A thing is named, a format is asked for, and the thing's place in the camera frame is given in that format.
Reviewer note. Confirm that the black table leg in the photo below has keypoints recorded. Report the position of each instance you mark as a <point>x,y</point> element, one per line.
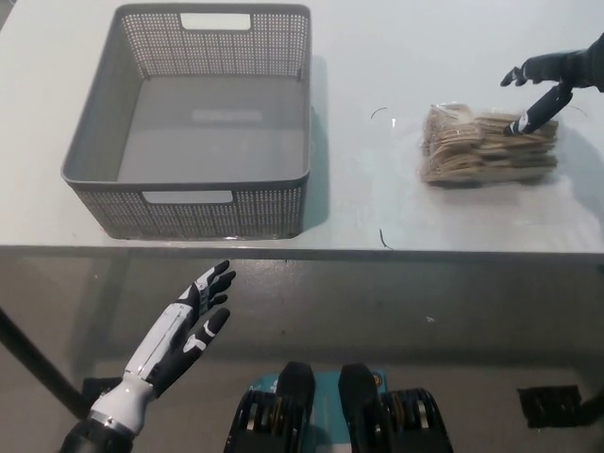
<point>38,361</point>

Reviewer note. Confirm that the grey perforated plastic basket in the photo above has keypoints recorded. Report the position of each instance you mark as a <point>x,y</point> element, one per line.
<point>189,214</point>

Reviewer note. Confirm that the clear bag of wooden cutlery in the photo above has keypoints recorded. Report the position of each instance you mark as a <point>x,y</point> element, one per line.
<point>481,151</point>

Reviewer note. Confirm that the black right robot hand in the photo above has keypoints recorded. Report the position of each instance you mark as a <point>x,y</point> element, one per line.
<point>557,66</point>

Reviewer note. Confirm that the black table foot plate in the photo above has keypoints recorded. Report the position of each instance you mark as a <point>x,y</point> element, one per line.
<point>549,406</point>
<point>101,389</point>

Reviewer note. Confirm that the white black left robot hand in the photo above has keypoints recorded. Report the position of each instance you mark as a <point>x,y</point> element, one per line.
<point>165,337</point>

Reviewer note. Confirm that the black left robot body block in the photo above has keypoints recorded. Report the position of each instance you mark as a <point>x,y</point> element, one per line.
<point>292,391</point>

